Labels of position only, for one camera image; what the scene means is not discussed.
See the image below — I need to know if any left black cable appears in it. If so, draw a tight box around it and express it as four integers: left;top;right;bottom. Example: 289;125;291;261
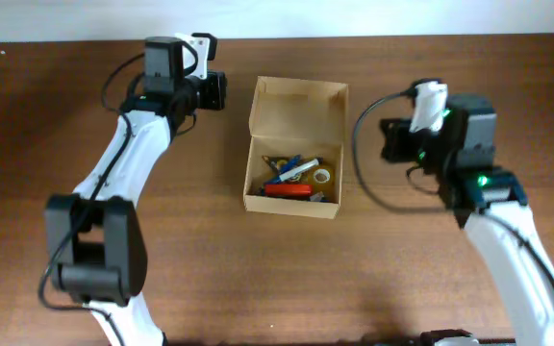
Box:
37;42;201;346

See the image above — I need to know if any brown cardboard box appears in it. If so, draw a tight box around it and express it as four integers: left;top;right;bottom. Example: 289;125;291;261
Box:
242;77;349;219

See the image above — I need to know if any orange stapler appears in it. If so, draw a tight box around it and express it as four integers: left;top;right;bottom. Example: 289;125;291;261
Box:
264;184;313;198

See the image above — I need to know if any yellow correction tape dispenser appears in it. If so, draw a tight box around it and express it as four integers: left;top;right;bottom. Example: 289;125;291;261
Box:
262;155;302;178

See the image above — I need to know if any black cable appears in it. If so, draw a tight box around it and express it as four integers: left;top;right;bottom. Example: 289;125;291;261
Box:
37;42;201;346
351;88;554;346

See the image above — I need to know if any yellow tape roll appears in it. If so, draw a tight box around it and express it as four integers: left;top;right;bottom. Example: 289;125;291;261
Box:
305;164;335;192

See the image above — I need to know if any white blue marker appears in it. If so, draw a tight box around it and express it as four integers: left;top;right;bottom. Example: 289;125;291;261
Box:
278;158;323;182

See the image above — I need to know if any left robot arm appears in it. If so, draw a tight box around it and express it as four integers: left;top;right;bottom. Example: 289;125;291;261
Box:
37;33;227;345

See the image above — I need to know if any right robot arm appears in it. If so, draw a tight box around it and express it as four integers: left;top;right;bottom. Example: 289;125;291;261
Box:
379;94;554;345

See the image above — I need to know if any white blue staples box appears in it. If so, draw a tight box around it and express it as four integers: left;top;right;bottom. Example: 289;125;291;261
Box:
310;191;328;203

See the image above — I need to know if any right black cable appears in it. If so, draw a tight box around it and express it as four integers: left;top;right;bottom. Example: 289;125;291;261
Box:
351;88;554;346

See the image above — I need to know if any blue pen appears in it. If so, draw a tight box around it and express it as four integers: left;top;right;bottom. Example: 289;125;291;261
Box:
263;155;302;185

